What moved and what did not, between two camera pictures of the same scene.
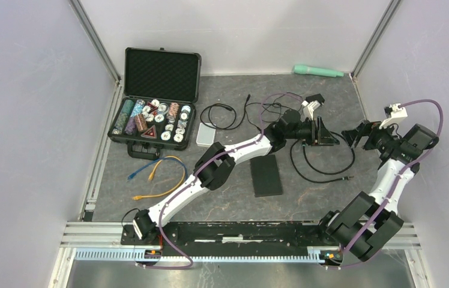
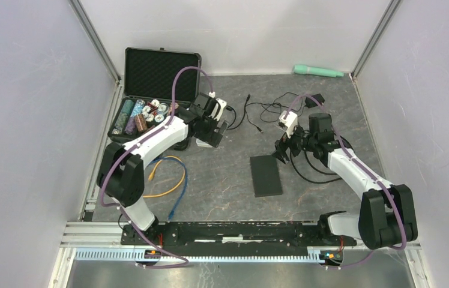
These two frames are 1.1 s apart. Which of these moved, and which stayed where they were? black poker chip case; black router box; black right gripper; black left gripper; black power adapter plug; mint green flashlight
Moved: black left gripper; black right gripper
Stayed: black power adapter plug; black router box; black poker chip case; mint green flashlight
